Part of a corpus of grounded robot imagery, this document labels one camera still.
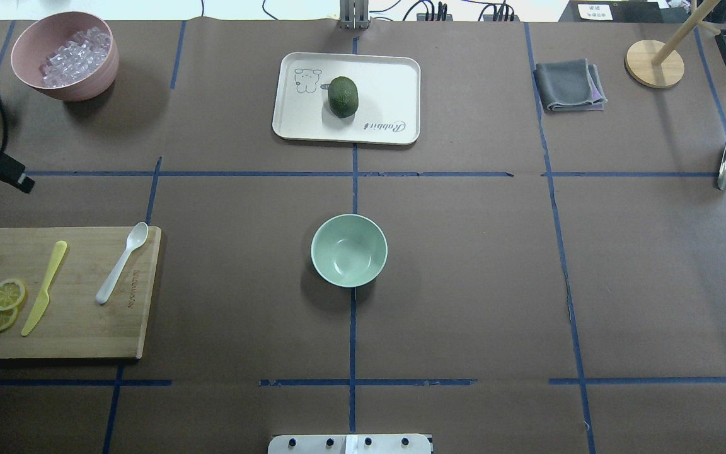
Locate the mint green bowl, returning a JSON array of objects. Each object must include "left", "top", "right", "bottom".
[{"left": 310, "top": 214, "right": 389, "bottom": 288}]

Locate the lemon slice upper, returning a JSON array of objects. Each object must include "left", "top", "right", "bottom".
[{"left": 0, "top": 278, "right": 28, "bottom": 311}]

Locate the wooden mug tree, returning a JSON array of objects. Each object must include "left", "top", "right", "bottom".
[{"left": 623, "top": 1, "right": 721, "bottom": 89}]

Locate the aluminium frame post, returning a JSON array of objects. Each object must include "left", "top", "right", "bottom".
[{"left": 339, "top": 0, "right": 371, "bottom": 30}]

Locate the pink bowl with ice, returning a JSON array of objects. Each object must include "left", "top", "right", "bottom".
[{"left": 11, "top": 11, "right": 119, "bottom": 102}]

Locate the yellow plastic knife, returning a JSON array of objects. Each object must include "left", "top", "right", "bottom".
[{"left": 20, "top": 240, "right": 68, "bottom": 337}]

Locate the cream rabbit tray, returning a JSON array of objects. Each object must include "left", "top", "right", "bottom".
[{"left": 272, "top": 52, "right": 421, "bottom": 146}]

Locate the folded grey cloth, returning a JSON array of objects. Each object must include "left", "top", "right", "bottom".
[{"left": 534, "top": 59, "right": 608, "bottom": 112}]

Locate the white plastic spoon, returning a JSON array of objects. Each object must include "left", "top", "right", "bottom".
[{"left": 95, "top": 222, "right": 149, "bottom": 305}]

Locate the wooden cutting board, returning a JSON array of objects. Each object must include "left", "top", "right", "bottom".
[{"left": 0, "top": 226, "right": 162, "bottom": 359}]

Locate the black label box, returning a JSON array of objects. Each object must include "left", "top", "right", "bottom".
[{"left": 558, "top": 1, "right": 664, "bottom": 23}]

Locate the green avocado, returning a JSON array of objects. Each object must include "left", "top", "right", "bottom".
[{"left": 326, "top": 76, "right": 359, "bottom": 119}]

